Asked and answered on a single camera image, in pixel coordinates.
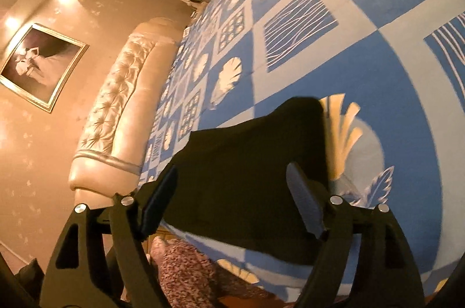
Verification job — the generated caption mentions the framed picture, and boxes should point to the framed picture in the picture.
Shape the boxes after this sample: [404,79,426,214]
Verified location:
[0,22,90,113]

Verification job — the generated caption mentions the blue patterned bed sheet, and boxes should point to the blue patterned bed sheet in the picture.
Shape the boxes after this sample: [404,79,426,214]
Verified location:
[138,0,465,305]

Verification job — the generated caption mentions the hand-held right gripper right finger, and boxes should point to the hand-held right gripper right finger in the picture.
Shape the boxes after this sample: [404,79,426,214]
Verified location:
[286,163,425,308]

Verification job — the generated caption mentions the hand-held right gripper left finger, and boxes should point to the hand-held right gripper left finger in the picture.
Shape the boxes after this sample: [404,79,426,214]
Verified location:
[40,164,178,308]

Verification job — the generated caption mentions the pink floral pillow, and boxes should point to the pink floral pillow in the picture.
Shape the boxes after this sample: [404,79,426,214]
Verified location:
[150,235,277,308]

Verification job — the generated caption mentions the cream tufted headboard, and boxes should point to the cream tufted headboard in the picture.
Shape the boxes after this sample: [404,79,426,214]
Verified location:
[68,17,189,210]

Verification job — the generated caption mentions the black pants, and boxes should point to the black pants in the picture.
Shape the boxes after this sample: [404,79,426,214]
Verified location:
[160,96,331,267]

